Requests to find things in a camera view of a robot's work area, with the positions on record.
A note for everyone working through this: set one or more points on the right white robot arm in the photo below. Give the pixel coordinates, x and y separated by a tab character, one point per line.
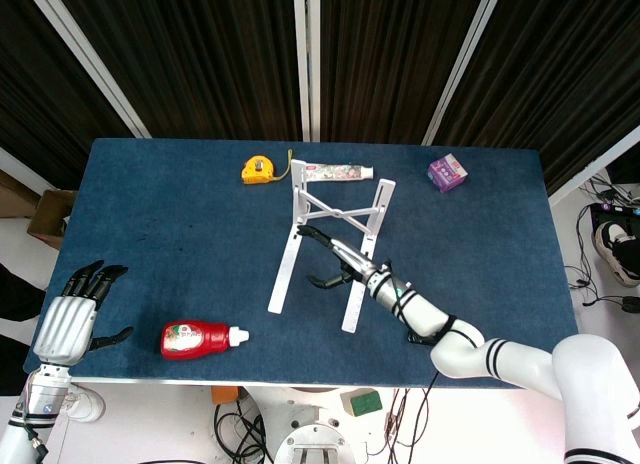
500	359

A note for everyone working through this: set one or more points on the black pleated curtain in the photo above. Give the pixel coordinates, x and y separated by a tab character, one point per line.
40	84
560	59
390	59
200	59

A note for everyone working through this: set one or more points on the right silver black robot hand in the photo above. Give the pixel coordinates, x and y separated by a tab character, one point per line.
357	266

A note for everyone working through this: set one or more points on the black stapler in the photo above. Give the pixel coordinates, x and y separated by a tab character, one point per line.
420	339

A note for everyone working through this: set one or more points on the green sponge block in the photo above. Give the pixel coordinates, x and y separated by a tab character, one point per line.
364	403

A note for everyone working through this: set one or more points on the blue table cloth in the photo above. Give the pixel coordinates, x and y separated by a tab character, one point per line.
200	224

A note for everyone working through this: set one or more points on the brown cardboard box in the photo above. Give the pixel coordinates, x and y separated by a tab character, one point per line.
47	219

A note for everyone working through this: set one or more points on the black and white sneaker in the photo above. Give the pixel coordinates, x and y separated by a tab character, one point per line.
617	254

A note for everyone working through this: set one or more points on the black trouser leg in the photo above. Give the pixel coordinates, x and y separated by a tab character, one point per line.
17	304

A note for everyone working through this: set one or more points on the red ketchup bottle white cap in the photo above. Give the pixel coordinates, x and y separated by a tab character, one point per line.
195	340

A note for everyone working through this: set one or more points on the purple small carton box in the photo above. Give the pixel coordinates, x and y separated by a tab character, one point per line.
447	173

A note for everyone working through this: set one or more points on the yellow tape measure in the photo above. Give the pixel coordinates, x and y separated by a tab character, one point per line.
257	171

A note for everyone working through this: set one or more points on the white frame post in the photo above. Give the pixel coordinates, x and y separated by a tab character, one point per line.
306	59
462	59
85	59

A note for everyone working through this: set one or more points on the orange small block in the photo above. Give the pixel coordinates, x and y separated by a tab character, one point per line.
224	395

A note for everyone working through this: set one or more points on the white frame rail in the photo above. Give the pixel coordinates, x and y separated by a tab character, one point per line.
595	166
25	169

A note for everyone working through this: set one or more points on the white folding laptop stand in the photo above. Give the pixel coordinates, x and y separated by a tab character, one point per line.
285	274

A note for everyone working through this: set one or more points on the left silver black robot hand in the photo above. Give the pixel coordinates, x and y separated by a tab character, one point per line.
65	324

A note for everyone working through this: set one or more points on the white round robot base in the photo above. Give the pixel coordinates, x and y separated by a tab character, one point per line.
312	439

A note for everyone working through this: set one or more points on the white toothpaste tube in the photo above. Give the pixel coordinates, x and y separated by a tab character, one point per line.
340	173

